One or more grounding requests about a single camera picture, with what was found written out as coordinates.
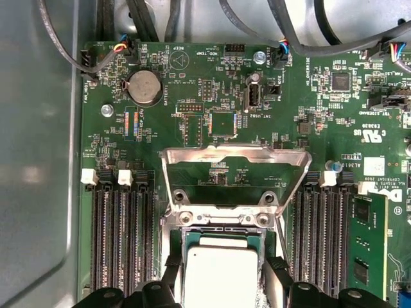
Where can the small square black chip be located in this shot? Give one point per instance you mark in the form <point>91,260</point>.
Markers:
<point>340,81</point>

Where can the green motherboard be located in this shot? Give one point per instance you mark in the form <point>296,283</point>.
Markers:
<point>289,134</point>

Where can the internal USB port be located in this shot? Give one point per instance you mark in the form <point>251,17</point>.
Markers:
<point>252,96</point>

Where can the silver coin battery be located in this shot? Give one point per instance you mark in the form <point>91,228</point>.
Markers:
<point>144,86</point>

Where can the metal socket cover frame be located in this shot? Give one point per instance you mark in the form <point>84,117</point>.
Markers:
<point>186,155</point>

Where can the green RAM stick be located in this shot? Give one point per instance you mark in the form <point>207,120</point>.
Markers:
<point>369,240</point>

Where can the RAM slot with black clips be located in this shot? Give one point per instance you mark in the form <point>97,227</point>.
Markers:
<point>332,240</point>
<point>147,240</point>
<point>302,240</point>
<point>113,240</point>

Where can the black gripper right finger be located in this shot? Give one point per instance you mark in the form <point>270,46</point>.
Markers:
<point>279,272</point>

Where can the silver motherboard screw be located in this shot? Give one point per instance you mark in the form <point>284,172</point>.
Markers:
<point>106,110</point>
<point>258,57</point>

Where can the CPU with silver top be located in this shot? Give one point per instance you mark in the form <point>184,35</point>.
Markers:
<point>221,276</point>

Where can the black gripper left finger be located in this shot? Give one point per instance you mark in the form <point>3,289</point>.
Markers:
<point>170,272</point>

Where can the blue expansion slot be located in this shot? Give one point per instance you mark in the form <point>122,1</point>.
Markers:
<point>405,298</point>

